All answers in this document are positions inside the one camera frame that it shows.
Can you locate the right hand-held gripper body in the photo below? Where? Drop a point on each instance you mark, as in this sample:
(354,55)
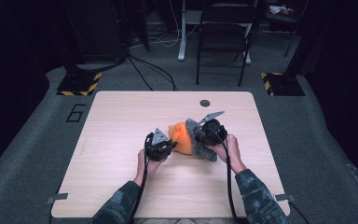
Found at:
(214,132)

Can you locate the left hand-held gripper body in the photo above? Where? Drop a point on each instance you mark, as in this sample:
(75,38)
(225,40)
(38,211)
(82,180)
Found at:
(157,147)

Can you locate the orange plush toy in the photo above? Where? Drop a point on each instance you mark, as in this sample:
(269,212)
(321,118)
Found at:
(180,138)

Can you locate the grey knitted cloth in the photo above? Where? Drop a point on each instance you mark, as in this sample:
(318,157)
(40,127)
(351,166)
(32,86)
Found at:
(199,146)

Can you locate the person's left hand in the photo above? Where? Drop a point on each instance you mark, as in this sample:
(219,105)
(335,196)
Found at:
(149,168)

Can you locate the person's right hand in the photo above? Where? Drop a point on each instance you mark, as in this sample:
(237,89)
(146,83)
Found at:
(231,152)

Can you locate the dark round table grommet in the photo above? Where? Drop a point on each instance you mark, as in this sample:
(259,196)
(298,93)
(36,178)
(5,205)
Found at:
(204,103)

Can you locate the striped black stand base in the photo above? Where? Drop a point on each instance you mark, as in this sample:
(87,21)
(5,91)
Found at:
(284,84)
(77,84)

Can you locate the black folding chair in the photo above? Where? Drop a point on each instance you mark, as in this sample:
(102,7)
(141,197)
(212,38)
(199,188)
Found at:
(225,37)

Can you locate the grey tape strip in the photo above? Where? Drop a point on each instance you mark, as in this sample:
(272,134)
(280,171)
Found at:
(57,198)
(285,198)

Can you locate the white desk leg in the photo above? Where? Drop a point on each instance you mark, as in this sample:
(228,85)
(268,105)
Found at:
(182,37)

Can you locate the dark cabinet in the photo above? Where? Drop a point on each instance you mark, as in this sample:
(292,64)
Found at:
(96,28)

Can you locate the small colourful object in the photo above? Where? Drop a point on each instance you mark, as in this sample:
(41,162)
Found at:
(279,9)

